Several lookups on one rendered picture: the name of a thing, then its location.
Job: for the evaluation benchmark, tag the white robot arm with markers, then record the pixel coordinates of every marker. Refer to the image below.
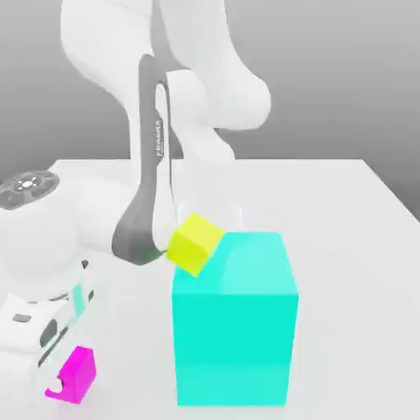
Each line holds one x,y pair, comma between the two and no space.
98,49

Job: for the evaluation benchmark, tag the large cyan box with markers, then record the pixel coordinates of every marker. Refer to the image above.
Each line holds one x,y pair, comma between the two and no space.
234,328

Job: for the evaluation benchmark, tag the small yellow cube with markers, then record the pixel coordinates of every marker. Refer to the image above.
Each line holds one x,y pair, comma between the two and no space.
193,244

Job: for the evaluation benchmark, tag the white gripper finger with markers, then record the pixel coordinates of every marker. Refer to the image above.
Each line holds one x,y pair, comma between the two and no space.
55,386

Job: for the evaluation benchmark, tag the small magenta cube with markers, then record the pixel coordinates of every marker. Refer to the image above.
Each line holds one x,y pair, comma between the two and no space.
78,374

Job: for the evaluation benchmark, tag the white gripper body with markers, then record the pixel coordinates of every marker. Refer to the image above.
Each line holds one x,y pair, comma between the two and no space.
80,305

